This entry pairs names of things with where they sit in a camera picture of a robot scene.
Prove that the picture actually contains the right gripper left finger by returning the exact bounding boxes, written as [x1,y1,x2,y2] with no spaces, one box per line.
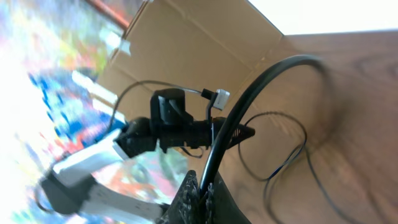
[155,170,199,224]

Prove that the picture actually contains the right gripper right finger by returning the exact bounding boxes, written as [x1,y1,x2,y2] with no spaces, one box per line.
[205,173,251,224]

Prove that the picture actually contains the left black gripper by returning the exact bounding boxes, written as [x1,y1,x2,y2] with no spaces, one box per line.
[150,88,256,151]

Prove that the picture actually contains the black USB cable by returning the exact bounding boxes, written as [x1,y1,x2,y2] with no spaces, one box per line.
[198,54,398,224]

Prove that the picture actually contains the brown cardboard box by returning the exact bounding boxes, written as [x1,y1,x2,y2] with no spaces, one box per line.
[98,0,282,119]

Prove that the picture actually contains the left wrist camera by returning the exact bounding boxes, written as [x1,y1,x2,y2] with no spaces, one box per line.
[213,89,230,111]

